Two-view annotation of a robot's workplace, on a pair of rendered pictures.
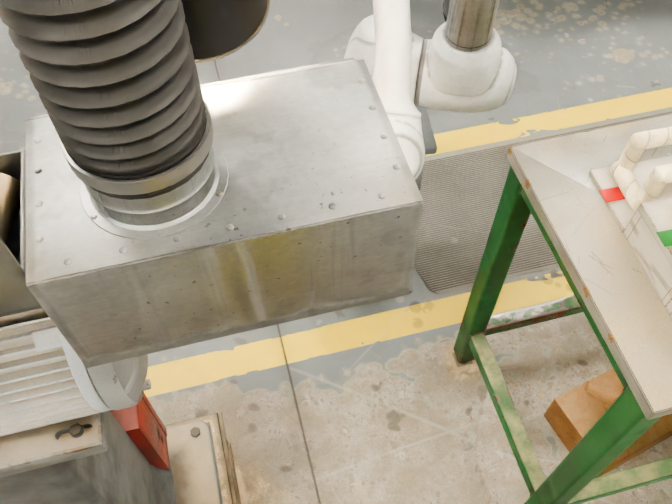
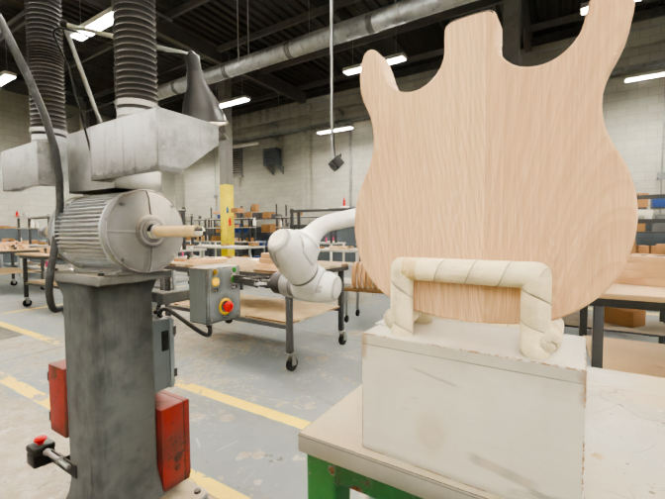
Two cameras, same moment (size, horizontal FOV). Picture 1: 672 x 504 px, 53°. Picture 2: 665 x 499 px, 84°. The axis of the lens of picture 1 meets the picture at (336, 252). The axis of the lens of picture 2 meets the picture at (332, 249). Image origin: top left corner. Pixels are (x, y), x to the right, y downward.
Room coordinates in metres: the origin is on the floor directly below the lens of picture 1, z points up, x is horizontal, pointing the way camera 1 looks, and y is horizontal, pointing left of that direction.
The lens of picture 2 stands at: (0.02, -0.94, 1.25)
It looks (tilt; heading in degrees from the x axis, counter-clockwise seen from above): 3 degrees down; 46
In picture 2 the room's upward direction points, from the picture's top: straight up
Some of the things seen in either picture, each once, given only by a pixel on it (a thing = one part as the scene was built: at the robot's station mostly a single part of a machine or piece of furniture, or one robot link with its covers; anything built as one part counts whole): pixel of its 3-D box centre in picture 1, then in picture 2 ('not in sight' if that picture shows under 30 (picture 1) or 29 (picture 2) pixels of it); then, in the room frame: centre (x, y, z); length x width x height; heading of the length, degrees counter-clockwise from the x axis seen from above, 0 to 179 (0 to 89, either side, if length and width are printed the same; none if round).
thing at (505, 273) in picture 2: not in sight; (462, 271); (0.47, -0.72, 1.20); 0.20 x 0.03 x 0.03; 102
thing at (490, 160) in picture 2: not in sight; (472, 172); (0.51, -0.71, 1.33); 0.35 x 0.04 x 0.40; 102
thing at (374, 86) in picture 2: not in sight; (386, 80); (0.49, -0.58, 1.48); 0.07 x 0.04 x 0.09; 102
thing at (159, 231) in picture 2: not in sight; (176, 231); (0.44, 0.12, 1.25); 0.18 x 0.03 x 0.03; 104
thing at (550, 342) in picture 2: not in sight; (547, 331); (0.53, -0.80, 1.12); 0.11 x 0.03 x 0.03; 13
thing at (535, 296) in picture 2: not in sight; (535, 315); (0.49, -0.80, 1.15); 0.03 x 0.03 x 0.09
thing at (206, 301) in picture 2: not in sight; (197, 300); (0.62, 0.41, 0.99); 0.24 x 0.21 x 0.26; 104
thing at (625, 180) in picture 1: (628, 185); not in sight; (0.81, -0.55, 0.96); 0.11 x 0.03 x 0.03; 13
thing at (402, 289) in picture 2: not in sight; (402, 300); (0.46, -0.63, 1.15); 0.03 x 0.03 x 0.09
